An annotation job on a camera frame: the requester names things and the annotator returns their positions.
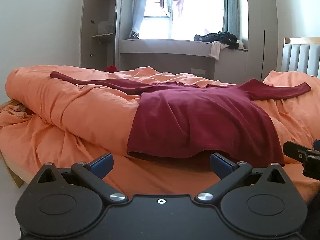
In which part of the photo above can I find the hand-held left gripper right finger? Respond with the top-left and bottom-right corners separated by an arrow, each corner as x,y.
194,152 -> 288,203

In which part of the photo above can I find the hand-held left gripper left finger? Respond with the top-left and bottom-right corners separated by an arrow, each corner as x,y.
35,153 -> 128,203

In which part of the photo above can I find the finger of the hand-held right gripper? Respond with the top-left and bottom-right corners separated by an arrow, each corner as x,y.
283,141 -> 309,161

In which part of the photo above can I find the maroon long-sleeve shirt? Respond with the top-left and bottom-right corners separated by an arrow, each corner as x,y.
49,70 -> 312,167

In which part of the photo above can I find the pile of dark clothes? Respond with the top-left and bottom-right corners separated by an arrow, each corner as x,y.
194,31 -> 244,50

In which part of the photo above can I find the orange duvet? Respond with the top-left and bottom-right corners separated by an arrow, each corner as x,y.
0,66 -> 320,205

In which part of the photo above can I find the grey padded headboard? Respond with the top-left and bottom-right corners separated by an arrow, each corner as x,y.
281,37 -> 320,78

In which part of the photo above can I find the white garment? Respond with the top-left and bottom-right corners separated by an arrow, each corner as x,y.
209,41 -> 229,60

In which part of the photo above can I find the grey window seat cabinet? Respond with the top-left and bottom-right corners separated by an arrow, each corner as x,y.
119,39 -> 249,82

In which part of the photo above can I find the open grey wardrobe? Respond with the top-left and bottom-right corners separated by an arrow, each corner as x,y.
79,0 -> 123,72

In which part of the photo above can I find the window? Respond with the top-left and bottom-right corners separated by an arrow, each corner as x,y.
141,0 -> 225,40

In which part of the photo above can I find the blue-grey curtain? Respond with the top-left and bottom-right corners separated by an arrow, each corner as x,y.
129,0 -> 150,39
222,0 -> 238,34

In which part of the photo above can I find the hanging purple garment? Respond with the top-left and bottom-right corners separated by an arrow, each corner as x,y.
174,0 -> 184,18

